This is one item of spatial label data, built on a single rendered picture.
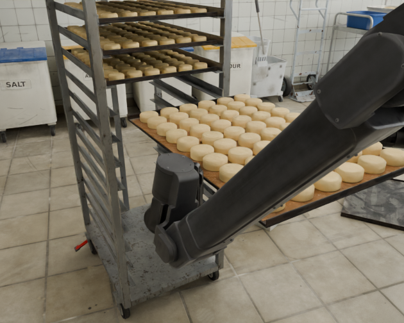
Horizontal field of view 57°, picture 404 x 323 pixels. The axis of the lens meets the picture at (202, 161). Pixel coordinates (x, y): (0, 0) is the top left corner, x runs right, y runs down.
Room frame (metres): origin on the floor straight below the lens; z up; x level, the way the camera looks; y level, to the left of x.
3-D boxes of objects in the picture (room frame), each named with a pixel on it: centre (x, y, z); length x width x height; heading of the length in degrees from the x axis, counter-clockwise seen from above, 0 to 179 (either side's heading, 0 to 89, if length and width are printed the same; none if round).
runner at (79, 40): (1.39, 0.44, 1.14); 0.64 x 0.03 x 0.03; 30
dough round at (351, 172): (0.61, -0.27, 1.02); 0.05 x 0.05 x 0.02
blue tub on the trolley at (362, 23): (4.37, -1.81, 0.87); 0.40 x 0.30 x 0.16; 22
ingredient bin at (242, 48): (3.98, -0.19, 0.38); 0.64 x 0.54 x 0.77; 16
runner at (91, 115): (1.39, 0.44, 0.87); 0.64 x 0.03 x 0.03; 30
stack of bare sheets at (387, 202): (2.10, -1.17, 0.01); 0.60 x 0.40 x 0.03; 155
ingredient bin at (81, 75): (3.56, 1.04, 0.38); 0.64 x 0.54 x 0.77; 20
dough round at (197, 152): (0.71, 0.00, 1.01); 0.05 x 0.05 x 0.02
